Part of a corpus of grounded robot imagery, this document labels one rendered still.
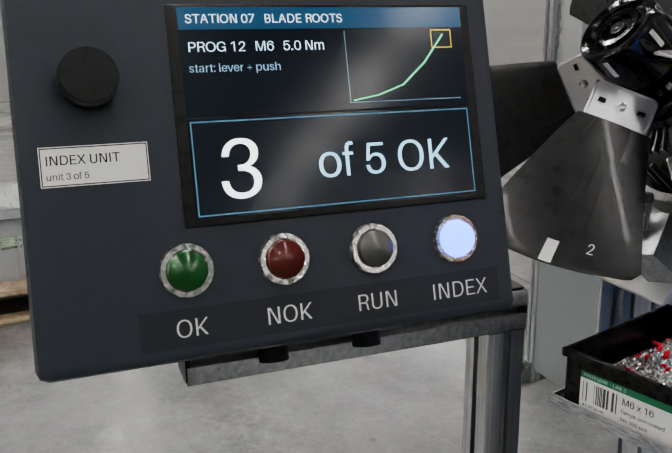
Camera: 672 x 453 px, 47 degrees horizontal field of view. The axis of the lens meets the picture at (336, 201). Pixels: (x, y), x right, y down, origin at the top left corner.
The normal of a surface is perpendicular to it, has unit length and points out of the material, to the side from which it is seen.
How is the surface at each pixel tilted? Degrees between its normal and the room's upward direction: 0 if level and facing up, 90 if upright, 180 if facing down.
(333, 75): 75
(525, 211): 52
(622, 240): 44
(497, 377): 90
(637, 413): 90
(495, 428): 90
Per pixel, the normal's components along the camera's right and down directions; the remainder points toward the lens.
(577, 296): -0.93, 0.09
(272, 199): 0.35, -0.04
